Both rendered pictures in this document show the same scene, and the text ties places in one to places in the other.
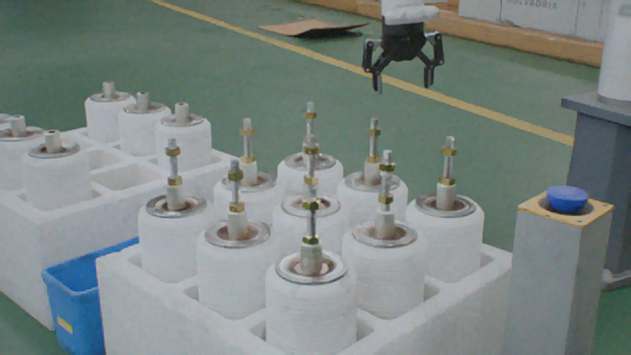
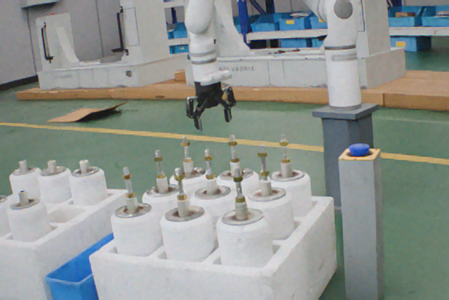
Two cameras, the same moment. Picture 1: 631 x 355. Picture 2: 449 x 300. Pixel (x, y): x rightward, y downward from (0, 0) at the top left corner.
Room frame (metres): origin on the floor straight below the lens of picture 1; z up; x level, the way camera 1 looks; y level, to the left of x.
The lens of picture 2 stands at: (-0.25, 0.31, 0.62)
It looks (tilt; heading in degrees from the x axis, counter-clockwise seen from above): 17 degrees down; 341
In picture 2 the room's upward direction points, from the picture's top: 7 degrees counter-clockwise
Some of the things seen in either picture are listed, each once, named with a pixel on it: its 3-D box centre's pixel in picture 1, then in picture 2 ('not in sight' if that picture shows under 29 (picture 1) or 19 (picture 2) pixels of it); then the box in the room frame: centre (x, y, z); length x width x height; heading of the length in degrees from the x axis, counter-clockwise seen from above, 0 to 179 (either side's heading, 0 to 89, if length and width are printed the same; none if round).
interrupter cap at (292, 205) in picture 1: (311, 205); (212, 192); (0.84, 0.00, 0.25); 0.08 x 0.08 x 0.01
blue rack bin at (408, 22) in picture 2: not in sight; (407, 16); (4.79, -3.50, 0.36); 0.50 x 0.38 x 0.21; 119
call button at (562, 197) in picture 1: (566, 200); (359, 151); (0.69, -0.26, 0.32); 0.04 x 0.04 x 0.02
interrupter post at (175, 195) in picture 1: (175, 196); (131, 204); (0.84, 0.17, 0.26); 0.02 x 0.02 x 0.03
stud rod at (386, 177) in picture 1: (385, 182); (263, 164); (0.76, -0.08, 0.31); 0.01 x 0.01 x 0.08; 81
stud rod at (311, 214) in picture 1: (311, 222); (239, 189); (0.67, 0.00, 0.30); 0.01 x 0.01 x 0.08; 47
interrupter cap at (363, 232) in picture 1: (384, 233); (266, 194); (0.76, -0.08, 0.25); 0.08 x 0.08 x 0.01
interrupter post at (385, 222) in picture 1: (385, 223); (265, 188); (0.76, -0.08, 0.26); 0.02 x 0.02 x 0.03
